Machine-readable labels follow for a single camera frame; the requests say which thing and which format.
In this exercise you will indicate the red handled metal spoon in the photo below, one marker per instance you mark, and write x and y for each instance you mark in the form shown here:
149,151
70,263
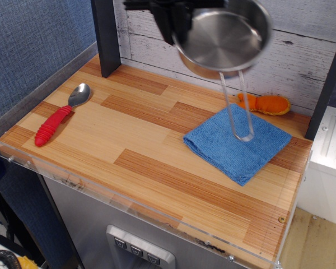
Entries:
79,96

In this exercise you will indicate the stainless steel pot with handle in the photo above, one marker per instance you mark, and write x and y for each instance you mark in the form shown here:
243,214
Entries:
224,42

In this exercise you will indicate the blue folded cloth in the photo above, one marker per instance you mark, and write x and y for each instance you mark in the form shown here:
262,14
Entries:
214,142

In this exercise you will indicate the silver control panel with buttons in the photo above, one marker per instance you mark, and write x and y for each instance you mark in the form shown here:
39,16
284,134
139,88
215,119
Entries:
131,251

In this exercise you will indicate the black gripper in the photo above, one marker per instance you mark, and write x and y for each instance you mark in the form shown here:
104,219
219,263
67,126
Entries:
172,16

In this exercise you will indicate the clear acrylic edge guard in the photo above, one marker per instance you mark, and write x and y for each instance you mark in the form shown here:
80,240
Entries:
198,221

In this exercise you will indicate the orange plush fish toy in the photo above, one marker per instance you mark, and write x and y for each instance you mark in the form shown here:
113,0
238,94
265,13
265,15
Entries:
269,105

